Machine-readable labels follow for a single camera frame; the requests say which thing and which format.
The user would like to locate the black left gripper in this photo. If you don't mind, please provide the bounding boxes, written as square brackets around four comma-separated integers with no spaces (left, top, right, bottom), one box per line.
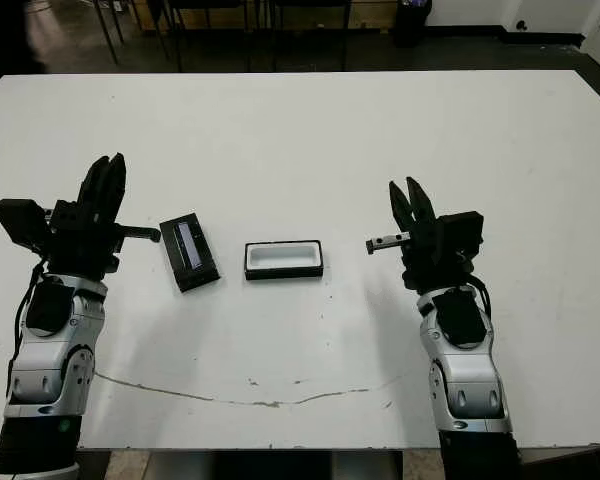
[43,152,162,282]

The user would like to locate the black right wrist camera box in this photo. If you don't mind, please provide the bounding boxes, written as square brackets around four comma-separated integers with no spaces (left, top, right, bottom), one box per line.
[438,211,484,269]

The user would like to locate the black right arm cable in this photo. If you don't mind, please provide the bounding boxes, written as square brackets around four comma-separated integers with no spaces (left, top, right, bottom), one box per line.
[472,272,494,326]

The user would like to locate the black box base white insert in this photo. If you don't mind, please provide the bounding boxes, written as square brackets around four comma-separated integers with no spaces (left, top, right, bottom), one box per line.
[243,238,325,282]

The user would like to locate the black metal furniture leg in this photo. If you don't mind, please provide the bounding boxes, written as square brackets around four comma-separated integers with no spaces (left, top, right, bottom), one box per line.
[94,0,126,65]

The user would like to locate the black box lid with print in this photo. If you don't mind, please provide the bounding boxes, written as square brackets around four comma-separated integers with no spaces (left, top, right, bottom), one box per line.
[158,210,222,294]

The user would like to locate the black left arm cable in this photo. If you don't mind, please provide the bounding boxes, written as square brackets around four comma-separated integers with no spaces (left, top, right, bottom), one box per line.
[13,257,49,351]

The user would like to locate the grey robot lower body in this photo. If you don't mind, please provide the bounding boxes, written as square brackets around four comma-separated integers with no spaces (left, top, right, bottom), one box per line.
[152,449,404,480]

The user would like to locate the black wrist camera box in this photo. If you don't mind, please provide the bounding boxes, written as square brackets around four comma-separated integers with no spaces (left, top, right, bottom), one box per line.
[0,198,50,251]
[438,211,484,269]

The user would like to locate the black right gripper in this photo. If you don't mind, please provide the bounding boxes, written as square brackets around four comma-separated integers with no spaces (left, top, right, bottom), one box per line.
[364,175,476,297]

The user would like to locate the black trash bin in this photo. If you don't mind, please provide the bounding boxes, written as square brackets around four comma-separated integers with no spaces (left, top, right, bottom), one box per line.
[394,0,434,49]

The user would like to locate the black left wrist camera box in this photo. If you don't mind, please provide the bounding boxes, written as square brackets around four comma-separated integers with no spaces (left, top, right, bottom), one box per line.
[0,198,50,251]

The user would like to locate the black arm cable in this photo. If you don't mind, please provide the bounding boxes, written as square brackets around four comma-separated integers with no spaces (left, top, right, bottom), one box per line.
[13,257,49,351]
[472,272,494,326]

